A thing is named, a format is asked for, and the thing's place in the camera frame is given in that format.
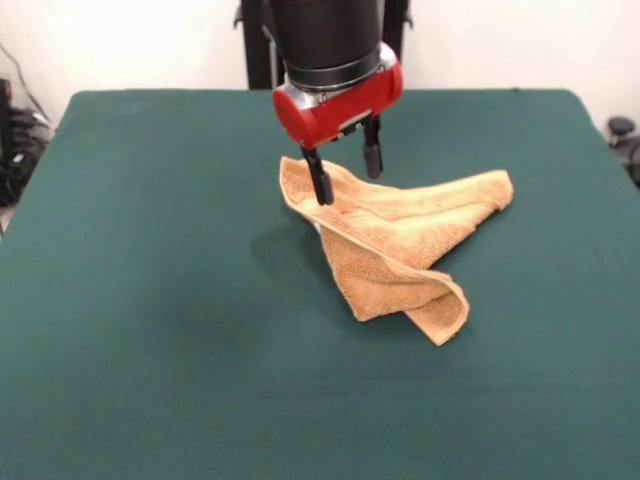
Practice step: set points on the dark green table cloth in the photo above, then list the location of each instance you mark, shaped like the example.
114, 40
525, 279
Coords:
150, 300

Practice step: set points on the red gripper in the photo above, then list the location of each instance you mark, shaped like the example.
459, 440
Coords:
340, 110

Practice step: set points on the tan terry towel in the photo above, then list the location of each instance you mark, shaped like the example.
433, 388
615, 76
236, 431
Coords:
390, 240

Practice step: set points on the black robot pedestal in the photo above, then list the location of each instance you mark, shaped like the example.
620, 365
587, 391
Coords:
252, 50

